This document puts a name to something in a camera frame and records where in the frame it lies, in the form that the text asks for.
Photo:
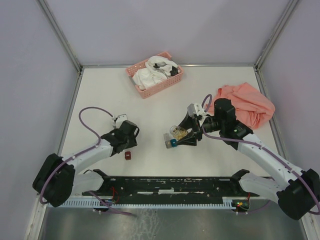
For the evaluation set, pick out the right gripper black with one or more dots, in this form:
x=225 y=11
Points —
x=190 y=139

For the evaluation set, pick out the glass pill bottle yellow pills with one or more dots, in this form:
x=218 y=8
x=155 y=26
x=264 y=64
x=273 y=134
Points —
x=178 y=132

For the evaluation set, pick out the teal pill box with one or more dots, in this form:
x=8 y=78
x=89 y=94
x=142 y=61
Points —
x=173 y=143

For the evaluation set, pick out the grey pill box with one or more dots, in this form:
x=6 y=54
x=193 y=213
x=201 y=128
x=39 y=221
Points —
x=167 y=140

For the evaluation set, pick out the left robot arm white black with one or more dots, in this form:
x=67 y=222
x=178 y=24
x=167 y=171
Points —
x=59 y=177

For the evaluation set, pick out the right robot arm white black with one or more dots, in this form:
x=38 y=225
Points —
x=296 y=191

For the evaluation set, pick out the red pill box left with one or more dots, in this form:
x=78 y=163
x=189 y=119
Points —
x=128 y=155

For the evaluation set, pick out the pink shirt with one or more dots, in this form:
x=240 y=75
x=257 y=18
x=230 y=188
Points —
x=251 y=107

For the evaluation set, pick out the pink plastic basket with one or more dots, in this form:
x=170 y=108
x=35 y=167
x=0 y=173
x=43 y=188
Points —
x=131 y=70

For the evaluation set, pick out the white cloth in basket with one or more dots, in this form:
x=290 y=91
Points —
x=157 y=69

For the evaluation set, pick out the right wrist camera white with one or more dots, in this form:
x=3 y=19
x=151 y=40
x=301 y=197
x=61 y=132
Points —
x=196 y=111

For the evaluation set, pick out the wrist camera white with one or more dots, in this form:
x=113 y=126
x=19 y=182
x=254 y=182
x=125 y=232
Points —
x=118 y=120
x=196 y=111

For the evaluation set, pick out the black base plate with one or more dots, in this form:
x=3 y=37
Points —
x=145 y=190

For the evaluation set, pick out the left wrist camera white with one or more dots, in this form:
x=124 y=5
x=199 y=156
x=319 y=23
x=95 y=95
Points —
x=118 y=120

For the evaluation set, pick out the white cable duct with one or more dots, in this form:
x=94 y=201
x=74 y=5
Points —
x=96 y=204

